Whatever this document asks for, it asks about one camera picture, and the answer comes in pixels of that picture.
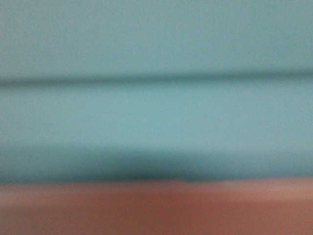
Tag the light blue plastic box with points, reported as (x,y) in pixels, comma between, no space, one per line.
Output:
(104,90)

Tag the pink plastic box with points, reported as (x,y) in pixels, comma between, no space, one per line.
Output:
(249,207)

